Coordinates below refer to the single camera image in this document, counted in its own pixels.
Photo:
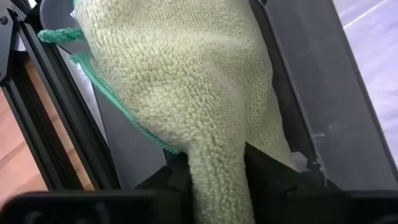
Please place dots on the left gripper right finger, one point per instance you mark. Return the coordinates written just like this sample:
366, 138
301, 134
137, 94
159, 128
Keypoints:
311, 205

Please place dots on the black aluminium rig frame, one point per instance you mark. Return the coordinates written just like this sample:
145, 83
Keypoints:
74, 124

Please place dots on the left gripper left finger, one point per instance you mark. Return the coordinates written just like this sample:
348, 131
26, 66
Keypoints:
93, 208

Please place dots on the green microfiber towel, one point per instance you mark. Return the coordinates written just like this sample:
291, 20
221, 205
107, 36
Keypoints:
186, 77

